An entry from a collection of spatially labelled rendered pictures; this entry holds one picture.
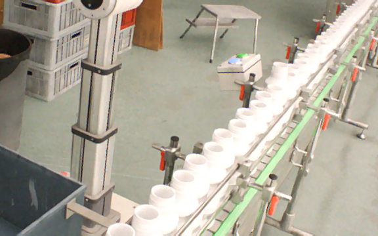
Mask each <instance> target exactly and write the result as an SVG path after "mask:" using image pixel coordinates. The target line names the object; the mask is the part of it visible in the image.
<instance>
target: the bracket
mask: <svg viewBox="0 0 378 236"><path fill-rule="evenodd" d="M333 4H334V5H337V11H336V14H338V16H336V17H335V21H334V22H336V19H338V17H339V16H340V15H341V13H342V12H343V9H345V8H346V9H348V8H349V6H346V5H345V0H342V2H341V4H339V3H337V2H334V3H333ZM339 8H340V10H339ZM371 10H372V12H371V13H370V14H369V16H370V18H368V21H367V24H372V23H373V22H372V19H371V17H372V18H374V17H377V18H378V15H376V14H375V13H374V12H373V11H375V10H376V6H374V5H372V8H371ZM326 16H327V15H326V14H322V19H321V20H317V19H315V18H313V20H312V21H313V22H317V26H316V31H315V32H316V33H317V32H318V35H317V36H321V34H322V32H323V29H324V26H325V25H327V26H330V25H332V24H331V23H328V22H326ZM319 27H320V29H319ZM356 28H358V29H357V30H356V32H355V36H356V37H355V38H352V44H353V45H357V44H358V39H357V37H359V36H362V37H366V38H367V39H366V40H367V43H366V42H365V45H364V47H365V51H364V55H363V57H362V61H361V63H360V67H359V66H357V65H356V64H357V62H356V61H357V56H353V57H352V60H351V61H350V63H348V62H344V61H342V60H341V58H339V56H341V55H343V53H342V51H343V50H342V49H341V48H338V47H336V48H335V50H336V51H335V55H337V57H335V58H334V59H333V64H334V66H331V67H330V69H331V70H330V72H329V73H330V74H332V75H335V74H336V73H337V68H336V67H335V66H336V65H339V64H342V65H345V66H348V73H347V77H346V80H345V83H344V86H343V89H342V92H341V97H340V100H337V99H334V98H332V97H331V95H332V92H333V88H331V90H330V93H329V97H330V99H331V100H334V101H336V102H337V110H336V111H333V110H330V109H328V104H329V99H327V98H323V99H322V105H321V106H320V107H317V106H313V105H311V104H309V101H307V100H305V99H308V98H309V97H310V95H311V94H310V93H311V90H312V89H309V88H305V87H303V88H302V89H301V91H302V92H301V95H300V96H299V97H301V98H303V99H301V101H299V108H300V110H297V109H296V111H295V112H294V114H295V117H294V119H293V120H294V121H297V122H301V121H302V120H303V119H304V114H305V113H304V112H303V111H302V110H303V109H305V110H306V109H307V108H308V109H312V110H314V111H318V114H317V117H318V119H317V122H316V126H315V129H314V132H313V135H312V139H311V141H310V145H309V148H308V151H307V152H305V151H302V150H299V149H298V147H297V145H298V143H299V137H297V139H296V141H295V145H294V148H295V149H296V151H298V152H299V153H303V154H305V156H304V158H303V159H304V164H303V166H302V165H297V164H295V163H294V162H293V158H294V156H295V150H293V152H292V154H291V159H290V162H291V163H292V165H293V166H295V167H299V168H301V170H300V171H299V174H300V179H301V180H304V179H305V177H306V176H307V175H308V172H309V165H310V163H311V162H312V160H313V159H314V154H313V153H314V149H315V147H316V142H317V140H318V137H319V134H320V130H321V127H322V124H323V122H324V125H323V127H322V130H325V129H326V126H327V122H328V119H329V118H330V117H331V116H332V117H333V122H334V123H337V121H338V119H339V118H340V117H341V110H342V108H343V106H344V104H345V102H344V99H345V95H346V93H347V89H348V86H349V83H350V80H351V79H352V81H353V80H355V82H354V84H356V85H358V83H359V82H360V81H361V79H362V78H361V75H362V72H364V71H365V69H364V64H365V61H366V58H367V54H368V52H369V58H373V56H374V55H375V48H376V47H377V42H378V29H377V25H376V28H375V30H374V29H371V30H370V33H369V35H364V34H363V33H361V31H359V30H361V29H362V28H363V24H361V23H357V26H356ZM318 30H319V31H318ZM374 31H376V32H377V35H376V37H373V36H374ZM298 42H299V38H298V37H294V41H293V43H292V44H288V43H284V42H283V43H282V45H283V46H285V47H287V56H286V59H289V62H288V64H293V61H294V58H295V52H296V51H297V50H299V51H302V52H304V51H305V49H304V48H301V47H299V43H298ZM370 45H371V46H370ZM369 47H370V50H369ZM290 53H291V55H290ZM289 56H290V58H289ZM352 72H353V74H352ZM357 73H358V74H357ZM356 74H357V76H356ZM255 76H256V74H254V73H250V76H249V80H248V81H246V82H243V81H240V80H237V79H235V80H234V82H235V83H237V84H239V85H241V91H240V98H239V100H241V101H242V100H243V98H244V97H245V98H244V102H243V104H242V107H241V108H248V107H249V102H250V99H251V93H252V91H254V89H255V90H263V89H264V88H262V87H259V86H257V85H255V84H256V80H255ZM351 76H352V78H351ZM179 139H180V138H179V137H178V136H171V137H170V144H169V146H168V147H165V146H162V145H159V144H157V143H153V145H152V148H154V149H156V150H159V151H160V152H161V161H160V166H159V169H160V170H161V171H164V170H165V175H164V179H163V185H167V184H168V183H169V182H171V181H172V178H173V171H174V167H175V160H177V159H178V158H179V159H182V160H184V161H185V159H186V156H187V155H185V154H183V153H180V149H181V145H179ZM205 144H206V143H205V142H204V141H201V140H199V141H198V142H197V143H196V144H195V146H194V147H193V151H192V154H200V153H201V152H202V151H203V147H204V145H205ZM166 162H167V163H166ZM253 163H254V161H252V160H250V159H246V158H245V157H242V158H241V159H240V160H239V161H238V162H237V164H239V167H238V170H237V172H240V175H239V176H238V177H237V178H236V185H237V186H238V187H236V186H235V187H234V188H233V189H232V191H231V192H230V193H231V194H232V196H231V199H230V201H232V202H233V203H236V204H238V205H239V204H240V203H241V202H243V200H244V196H245V192H246V190H243V189H242V188H244V189H246V188H247V187H251V188H253V189H256V190H257V191H260V192H262V193H261V200H262V201H261V205H260V209H259V213H258V216H257V220H256V222H255V227H254V230H253V232H252V234H251V236H260V234H261V232H262V229H263V225H264V221H265V218H266V214H267V211H268V207H269V204H270V202H271V204H270V208H269V211H268V215H271V216H272V215H273V213H274V210H275V208H276V204H277V202H278V201H279V200H280V199H281V200H284V201H287V202H288V203H289V202H290V201H291V196H288V195H286V194H284V193H281V192H279V191H276V189H277V186H278V183H277V182H276V181H277V179H278V176H277V175H275V174H269V176H268V181H267V183H266V185H265V186H264V185H261V184H257V183H255V182H252V181H250V179H251V177H250V176H248V175H247V174H248V173H249V172H251V171H252V168H253ZM271 200H272V201H271ZM239 226H240V219H239V220H238V221H237V222H236V223H235V226H234V231H233V235H234V234H235V236H239V234H238V228H239Z"/></svg>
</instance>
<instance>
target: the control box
mask: <svg viewBox="0 0 378 236"><path fill-rule="evenodd" d="M233 58H239V59H240V61H239V62H230V59H233ZM217 73H218V74H217V75H219V85H220V90H241V85H239V84H237V83H235V82H234V80H235V79H237V80H240V81H243V82H246V81H248V80H249V76H250V73H254V74H256V76H255V80H256V82H257V81H258V80H259V79H260V78H261V77H262V76H263V72H262V66H261V56H260V54H257V53H256V54H247V56H244V57H238V55H237V54H235V55H234V56H233V57H231V58H229V59H228V60H227V61H225V62H224V63H222V64H221V65H219V66H217Z"/></svg>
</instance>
